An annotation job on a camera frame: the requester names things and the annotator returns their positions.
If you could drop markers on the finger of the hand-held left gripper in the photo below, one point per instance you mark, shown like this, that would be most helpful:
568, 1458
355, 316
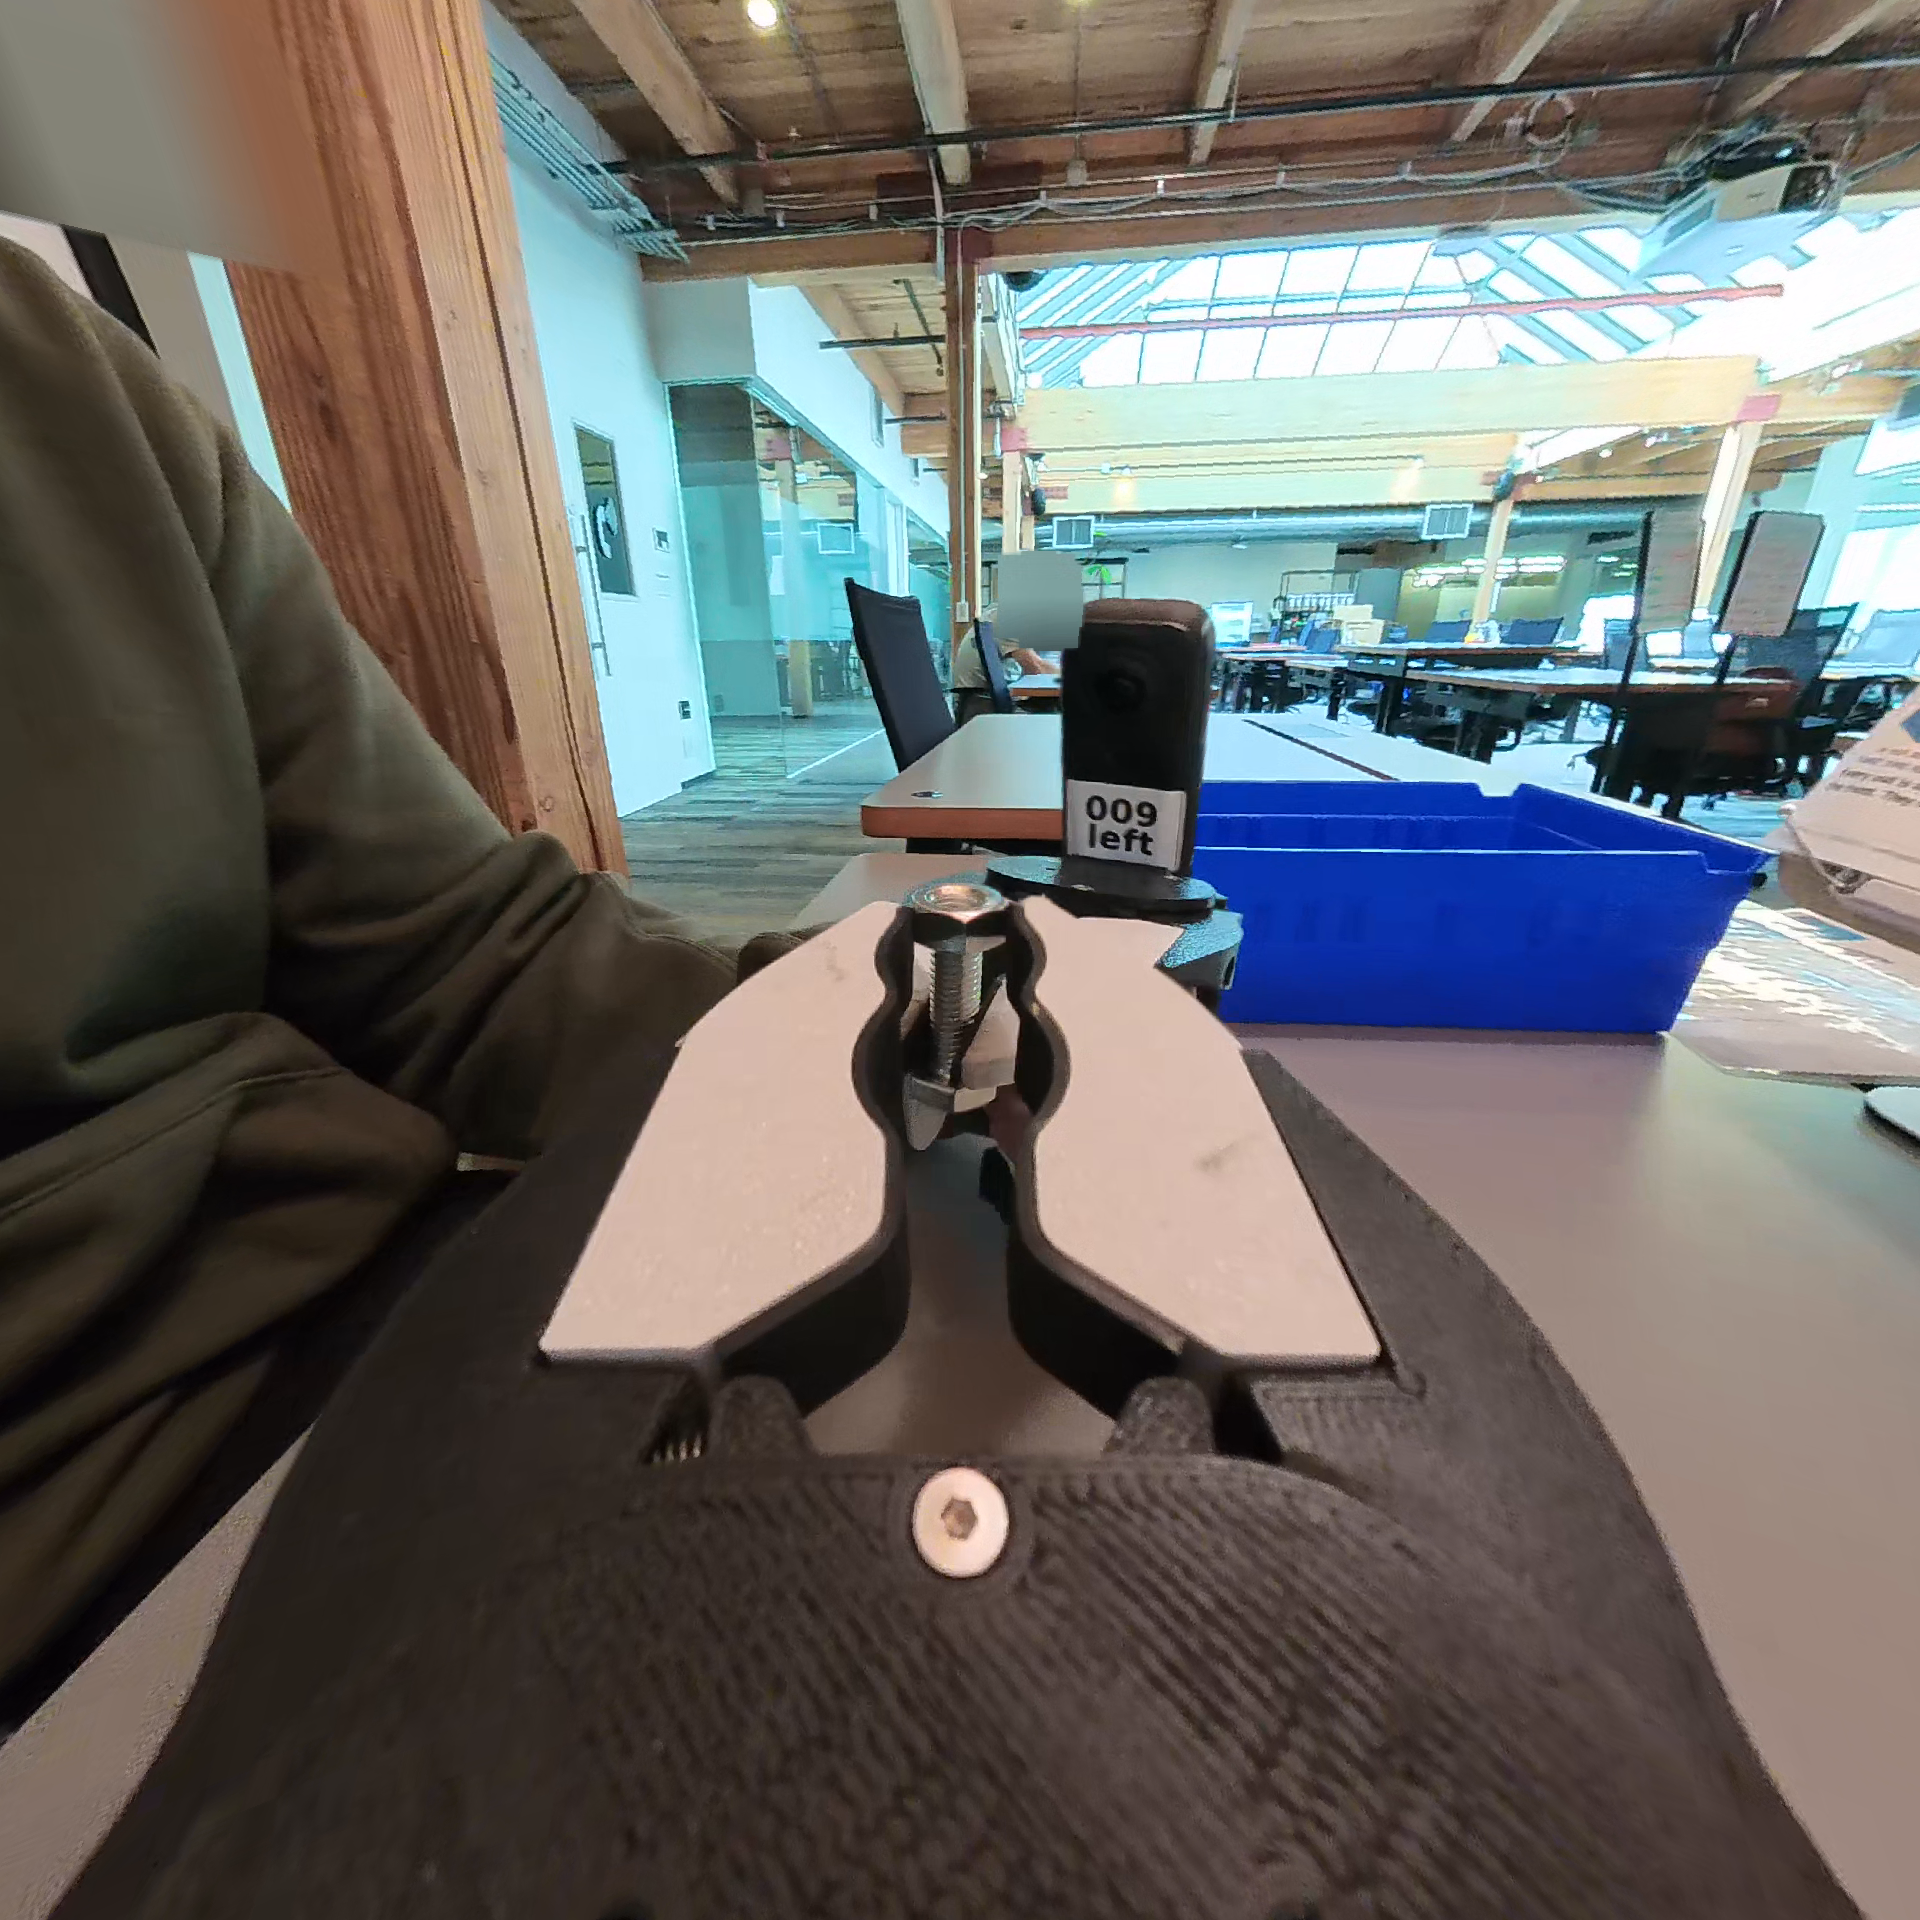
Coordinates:
992, 1067

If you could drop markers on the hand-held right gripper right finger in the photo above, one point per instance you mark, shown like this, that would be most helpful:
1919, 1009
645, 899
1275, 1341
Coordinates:
1186, 1185

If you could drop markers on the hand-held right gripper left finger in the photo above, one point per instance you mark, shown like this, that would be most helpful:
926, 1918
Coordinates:
734, 1185

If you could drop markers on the silver bolt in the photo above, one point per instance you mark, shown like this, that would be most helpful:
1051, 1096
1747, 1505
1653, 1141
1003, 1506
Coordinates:
955, 1004

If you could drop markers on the silver hex nut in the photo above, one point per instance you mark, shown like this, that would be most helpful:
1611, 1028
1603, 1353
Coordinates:
955, 908

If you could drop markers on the blue storage bin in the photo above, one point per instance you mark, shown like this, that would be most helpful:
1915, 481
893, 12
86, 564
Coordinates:
1471, 930

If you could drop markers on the grey desk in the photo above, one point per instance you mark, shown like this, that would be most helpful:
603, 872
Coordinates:
1575, 1201

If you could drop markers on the wood-edged grey table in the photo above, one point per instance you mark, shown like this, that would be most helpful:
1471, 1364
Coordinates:
974, 772

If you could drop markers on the black office chair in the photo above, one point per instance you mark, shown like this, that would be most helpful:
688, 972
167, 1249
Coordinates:
902, 674

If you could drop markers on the row of wooden office desks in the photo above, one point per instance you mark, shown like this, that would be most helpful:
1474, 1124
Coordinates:
1500, 674

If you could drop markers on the standing notice board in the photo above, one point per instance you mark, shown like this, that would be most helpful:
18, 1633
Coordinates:
1670, 569
1771, 569

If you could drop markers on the clear laminated sheet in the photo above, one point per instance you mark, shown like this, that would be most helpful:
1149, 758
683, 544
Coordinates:
1787, 990

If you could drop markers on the wooden document stand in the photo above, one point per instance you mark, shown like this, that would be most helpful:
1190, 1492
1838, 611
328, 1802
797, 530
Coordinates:
1899, 1113

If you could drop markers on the wooden pillar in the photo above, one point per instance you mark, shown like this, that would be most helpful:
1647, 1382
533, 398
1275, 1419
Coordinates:
405, 450

